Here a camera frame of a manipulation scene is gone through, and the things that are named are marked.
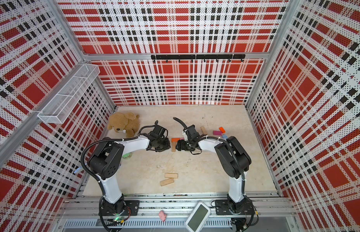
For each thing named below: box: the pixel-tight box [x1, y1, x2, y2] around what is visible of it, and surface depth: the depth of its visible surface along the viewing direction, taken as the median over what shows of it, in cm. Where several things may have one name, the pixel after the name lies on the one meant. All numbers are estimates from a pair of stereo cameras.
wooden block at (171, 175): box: [164, 173, 179, 179], surface depth 86 cm
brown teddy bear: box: [107, 112, 141, 139], surface depth 95 cm
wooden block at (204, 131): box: [200, 126, 209, 135], surface depth 107 cm
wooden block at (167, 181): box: [160, 178, 175, 187], surface depth 84 cm
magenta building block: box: [212, 130, 223, 136], surface depth 107 cm
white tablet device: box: [185, 202, 211, 232], surface depth 69 cm
